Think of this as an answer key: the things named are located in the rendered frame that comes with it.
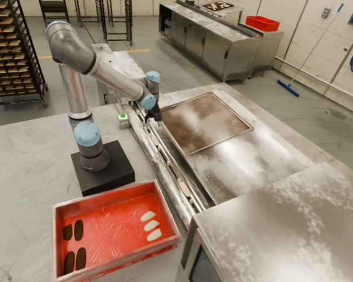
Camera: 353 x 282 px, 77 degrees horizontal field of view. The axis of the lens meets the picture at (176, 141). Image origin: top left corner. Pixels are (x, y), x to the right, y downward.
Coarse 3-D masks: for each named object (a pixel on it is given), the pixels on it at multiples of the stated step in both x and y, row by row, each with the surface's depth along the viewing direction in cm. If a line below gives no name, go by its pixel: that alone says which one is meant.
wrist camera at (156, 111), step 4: (156, 104) 128; (152, 108) 126; (156, 108) 127; (152, 112) 126; (156, 112) 126; (160, 112) 127; (156, 116) 125; (160, 116) 125; (156, 120) 125; (160, 120) 127
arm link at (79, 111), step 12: (60, 24) 84; (48, 36) 83; (72, 72) 94; (72, 84) 97; (72, 96) 101; (84, 96) 104; (72, 108) 106; (84, 108) 107; (72, 120) 109; (84, 120) 109
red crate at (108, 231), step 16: (112, 208) 107; (128, 208) 108; (144, 208) 109; (64, 224) 99; (96, 224) 100; (112, 224) 101; (128, 224) 102; (144, 224) 102; (160, 224) 103; (64, 240) 94; (80, 240) 94; (96, 240) 95; (112, 240) 96; (128, 240) 96; (144, 240) 97; (64, 256) 89; (96, 256) 90; (112, 256) 91
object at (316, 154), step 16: (160, 96) 194; (176, 96) 197; (192, 96) 199; (240, 96) 207; (144, 112) 173; (256, 112) 188; (160, 128) 159; (272, 128) 172; (288, 128) 174; (304, 144) 160; (176, 160) 136; (320, 160) 148; (336, 160) 150; (176, 176) 127; (192, 176) 128; (352, 176) 139; (208, 208) 112
